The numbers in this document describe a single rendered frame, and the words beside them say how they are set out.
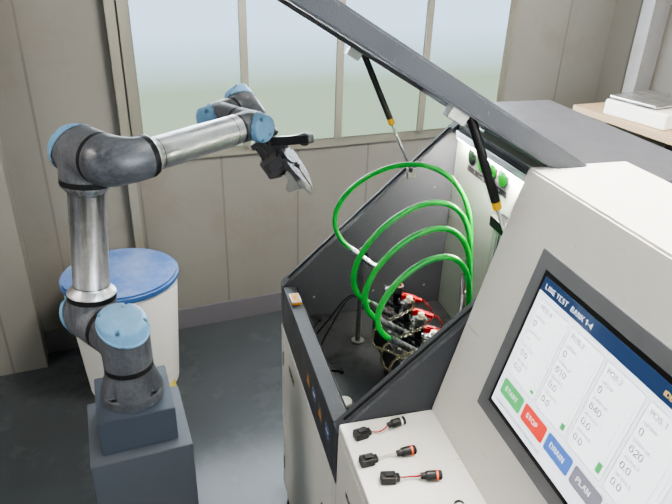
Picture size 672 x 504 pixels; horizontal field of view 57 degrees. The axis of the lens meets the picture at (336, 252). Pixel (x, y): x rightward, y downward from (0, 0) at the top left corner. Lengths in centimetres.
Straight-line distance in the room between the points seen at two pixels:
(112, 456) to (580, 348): 111
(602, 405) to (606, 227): 28
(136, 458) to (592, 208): 117
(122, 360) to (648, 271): 111
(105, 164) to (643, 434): 109
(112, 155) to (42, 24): 161
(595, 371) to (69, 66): 247
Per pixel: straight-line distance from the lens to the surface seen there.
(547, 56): 386
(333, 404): 149
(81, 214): 151
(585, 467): 107
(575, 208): 112
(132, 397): 158
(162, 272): 283
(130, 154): 138
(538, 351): 115
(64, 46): 295
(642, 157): 160
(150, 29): 294
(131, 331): 149
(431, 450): 137
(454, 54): 347
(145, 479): 169
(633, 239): 102
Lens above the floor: 193
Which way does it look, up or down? 27 degrees down
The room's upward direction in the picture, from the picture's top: 2 degrees clockwise
